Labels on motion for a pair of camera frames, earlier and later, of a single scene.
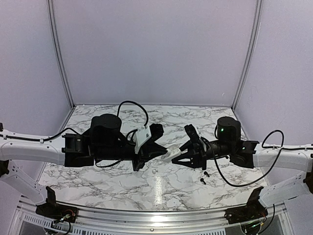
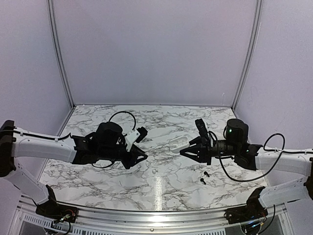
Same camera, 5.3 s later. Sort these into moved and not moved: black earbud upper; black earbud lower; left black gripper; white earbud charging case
Moved: white earbud charging case; left black gripper
Not moved: black earbud upper; black earbud lower
